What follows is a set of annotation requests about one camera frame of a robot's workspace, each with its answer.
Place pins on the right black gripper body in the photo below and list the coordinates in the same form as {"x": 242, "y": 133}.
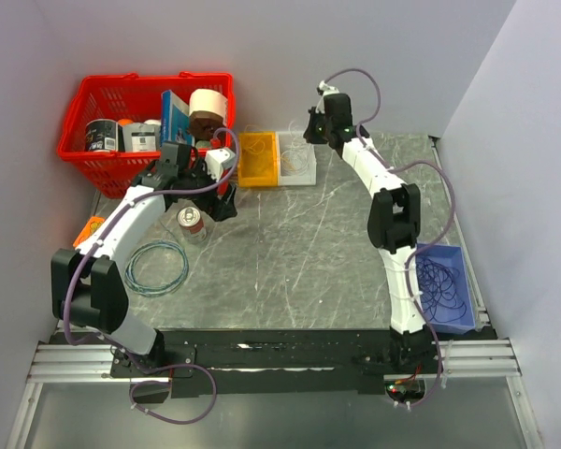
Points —
{"x": 317, "y": 127}

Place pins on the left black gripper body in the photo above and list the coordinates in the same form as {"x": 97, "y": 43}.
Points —
{"x": 211, "y": 204}

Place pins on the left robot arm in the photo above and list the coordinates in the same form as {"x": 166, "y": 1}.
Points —
{"x": 87, "y": 286}

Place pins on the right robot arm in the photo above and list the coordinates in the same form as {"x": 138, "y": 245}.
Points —
{"x": 393, "y": 223}

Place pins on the small tin can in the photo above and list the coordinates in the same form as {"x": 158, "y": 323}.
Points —
{"x": 192, "y": 224}

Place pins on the white plastic bin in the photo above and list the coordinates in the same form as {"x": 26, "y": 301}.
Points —
{"x": 296, "y": 161}

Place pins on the yellow plastic bin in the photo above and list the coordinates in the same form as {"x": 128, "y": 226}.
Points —
{"x": 258, "y": 161}

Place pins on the brown round object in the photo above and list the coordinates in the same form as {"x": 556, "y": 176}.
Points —
{"x": 203, "y": 124}

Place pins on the blue book box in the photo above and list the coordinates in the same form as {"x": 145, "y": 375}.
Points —
{"x": 175, "y": 119}

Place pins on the grey labelled can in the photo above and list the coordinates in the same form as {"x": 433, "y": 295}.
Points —
{"x": 141, "y": 137}

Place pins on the white paper roll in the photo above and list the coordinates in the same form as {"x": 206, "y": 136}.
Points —
{"x": 208, "y": 104}

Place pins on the orange pink snack box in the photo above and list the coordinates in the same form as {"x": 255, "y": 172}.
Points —
{"x": 91, "y": 226}

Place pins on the red plastic shopping basket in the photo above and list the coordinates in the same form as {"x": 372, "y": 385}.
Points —
{"x": 128, "y": 96}

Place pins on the black labelled can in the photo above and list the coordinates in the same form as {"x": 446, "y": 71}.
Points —
{"x": 102, "y": 135}

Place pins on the blue plastic bin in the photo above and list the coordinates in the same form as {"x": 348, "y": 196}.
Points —
{"x": 445, "y": 299}

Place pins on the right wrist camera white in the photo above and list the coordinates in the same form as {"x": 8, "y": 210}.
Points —
{"x": 324, "y": 89}

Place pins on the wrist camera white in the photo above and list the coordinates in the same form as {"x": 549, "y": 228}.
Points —
{"x": 218, "y": 161}
{"x": 324, "y": 89}

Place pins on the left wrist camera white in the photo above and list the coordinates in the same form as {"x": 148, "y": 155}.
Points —
{"x": 218, "y": 161}

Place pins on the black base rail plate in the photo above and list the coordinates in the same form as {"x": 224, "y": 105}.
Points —
{"x": 261, "y": 361}

